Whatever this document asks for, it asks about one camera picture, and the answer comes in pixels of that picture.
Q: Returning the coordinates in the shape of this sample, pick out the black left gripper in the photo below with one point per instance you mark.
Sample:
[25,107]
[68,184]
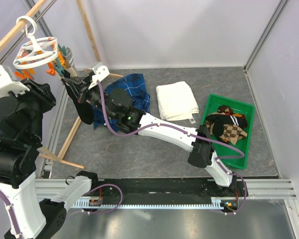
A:
[43,91]

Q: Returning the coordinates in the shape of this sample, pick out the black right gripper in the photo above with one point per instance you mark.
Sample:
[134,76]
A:
[85,91]

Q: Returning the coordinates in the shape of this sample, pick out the black white striped sock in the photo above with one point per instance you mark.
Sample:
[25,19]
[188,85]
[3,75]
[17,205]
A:
[215,122]

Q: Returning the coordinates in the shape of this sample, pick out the black red argyle sock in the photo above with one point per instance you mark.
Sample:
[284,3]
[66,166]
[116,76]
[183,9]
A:
[236,118]

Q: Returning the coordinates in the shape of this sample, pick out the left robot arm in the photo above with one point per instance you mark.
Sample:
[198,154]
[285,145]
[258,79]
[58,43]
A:
[22,106]

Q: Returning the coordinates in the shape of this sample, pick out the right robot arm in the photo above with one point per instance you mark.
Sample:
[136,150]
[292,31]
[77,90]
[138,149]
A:
[123,118]

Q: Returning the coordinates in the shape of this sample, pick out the white round sock hanger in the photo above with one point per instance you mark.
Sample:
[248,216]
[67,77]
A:
[37,51]

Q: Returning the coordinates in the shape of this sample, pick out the blue plaid shirt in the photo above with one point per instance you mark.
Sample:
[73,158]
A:
[135,86]

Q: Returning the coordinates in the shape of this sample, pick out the white folded towel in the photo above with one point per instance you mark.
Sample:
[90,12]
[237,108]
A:
[176,101]

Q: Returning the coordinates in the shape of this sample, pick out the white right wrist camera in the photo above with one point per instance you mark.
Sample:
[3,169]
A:
[100,73]

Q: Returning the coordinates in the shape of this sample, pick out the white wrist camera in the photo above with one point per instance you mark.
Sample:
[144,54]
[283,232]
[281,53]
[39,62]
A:
[3,81]
[100,73]

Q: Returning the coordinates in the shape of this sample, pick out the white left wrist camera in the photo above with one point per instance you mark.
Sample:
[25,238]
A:
[3,81]

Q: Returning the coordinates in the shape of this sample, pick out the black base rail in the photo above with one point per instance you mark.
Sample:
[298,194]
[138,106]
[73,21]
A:
[164,191]

